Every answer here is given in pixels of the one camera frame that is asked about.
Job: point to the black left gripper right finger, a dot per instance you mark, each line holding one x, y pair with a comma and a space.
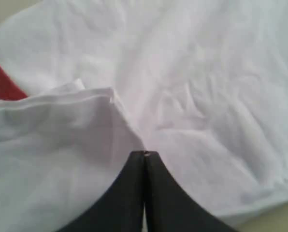
168, 208

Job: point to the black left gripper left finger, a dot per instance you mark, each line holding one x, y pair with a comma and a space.
121, 207

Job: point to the white t-shirt red patch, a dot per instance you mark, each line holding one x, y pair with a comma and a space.
86, 83

